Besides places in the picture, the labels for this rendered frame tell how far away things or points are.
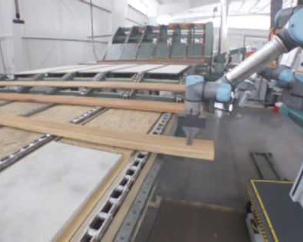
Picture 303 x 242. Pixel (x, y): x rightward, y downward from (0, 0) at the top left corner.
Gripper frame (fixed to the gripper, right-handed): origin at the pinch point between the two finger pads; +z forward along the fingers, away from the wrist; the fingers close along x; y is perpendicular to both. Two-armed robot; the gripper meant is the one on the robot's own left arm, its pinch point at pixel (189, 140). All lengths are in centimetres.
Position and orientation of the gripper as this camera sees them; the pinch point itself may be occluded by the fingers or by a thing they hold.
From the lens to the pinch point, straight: 88.7
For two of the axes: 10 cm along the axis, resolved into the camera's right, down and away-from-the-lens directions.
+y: 2.8, -3.5, 8.9
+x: -9.6, -1.0, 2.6
